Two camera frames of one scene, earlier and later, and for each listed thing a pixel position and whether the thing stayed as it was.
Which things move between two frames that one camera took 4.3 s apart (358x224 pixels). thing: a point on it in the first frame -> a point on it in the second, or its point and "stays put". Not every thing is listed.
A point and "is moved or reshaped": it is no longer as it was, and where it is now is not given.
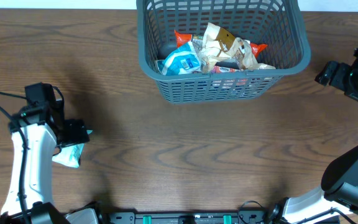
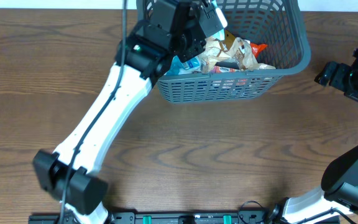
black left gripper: x=75 y=133 -> x=189 y=50
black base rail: x=183 y=216 stays put
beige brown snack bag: x=216 y=41 -> x=229 y=39
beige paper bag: x=242 y=50 stays put
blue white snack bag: x=182 y=61 stays put
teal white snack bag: x=70 y=155 is moved or reshaped
